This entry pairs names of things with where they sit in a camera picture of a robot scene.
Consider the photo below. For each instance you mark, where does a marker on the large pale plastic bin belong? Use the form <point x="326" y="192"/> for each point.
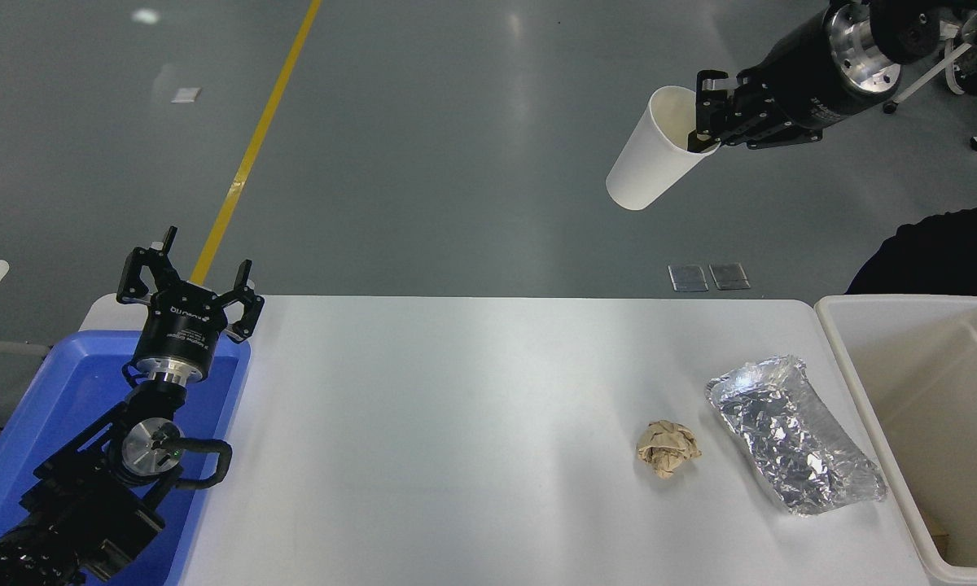
<point x="928" y="382"/>

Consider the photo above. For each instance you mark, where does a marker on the tan paper scrap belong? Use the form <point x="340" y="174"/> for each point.
<point x="938" y="531"/>

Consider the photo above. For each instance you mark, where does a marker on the metal floor plate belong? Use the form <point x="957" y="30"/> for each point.
<point x="729" y="276"/>
<point x="689" y="277"/>

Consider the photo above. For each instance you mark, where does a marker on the white wheeled chair frame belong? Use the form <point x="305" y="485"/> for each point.
<point x="932" y="73"/>

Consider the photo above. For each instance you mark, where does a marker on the crumpled tan paper ball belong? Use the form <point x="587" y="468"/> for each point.
<point x="666" y="449"/>

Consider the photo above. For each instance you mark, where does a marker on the crumpled silver foil tray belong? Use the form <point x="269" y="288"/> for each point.
<point x="790" y="435"/>

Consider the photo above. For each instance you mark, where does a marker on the person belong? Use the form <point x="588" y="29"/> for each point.
<point x="944" y="256"/>

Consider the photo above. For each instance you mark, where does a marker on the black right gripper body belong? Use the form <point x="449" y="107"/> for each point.
<point x="802" y="81"/>

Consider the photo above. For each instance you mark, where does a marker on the white paper cup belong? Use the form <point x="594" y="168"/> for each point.
<point x="651" y="163"/>

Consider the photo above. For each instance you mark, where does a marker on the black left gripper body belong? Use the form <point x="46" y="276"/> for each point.
<point x="181" y="330"/>

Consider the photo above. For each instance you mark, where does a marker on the blue plastic tray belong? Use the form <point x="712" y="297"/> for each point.
<point x="49" y="407"/>

